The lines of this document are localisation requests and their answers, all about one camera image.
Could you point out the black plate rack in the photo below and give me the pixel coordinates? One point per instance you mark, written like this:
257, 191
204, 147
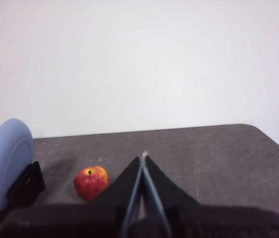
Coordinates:
29, 184

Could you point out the blue plate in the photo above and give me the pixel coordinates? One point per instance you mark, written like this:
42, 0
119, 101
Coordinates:
3, 163

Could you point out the red yellow apple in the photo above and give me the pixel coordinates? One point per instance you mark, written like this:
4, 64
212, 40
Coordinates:
91, 183

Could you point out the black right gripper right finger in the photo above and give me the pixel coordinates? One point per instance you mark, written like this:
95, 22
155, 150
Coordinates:
193, 218

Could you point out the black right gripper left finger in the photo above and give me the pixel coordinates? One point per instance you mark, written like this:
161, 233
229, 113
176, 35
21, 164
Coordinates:
99, 213

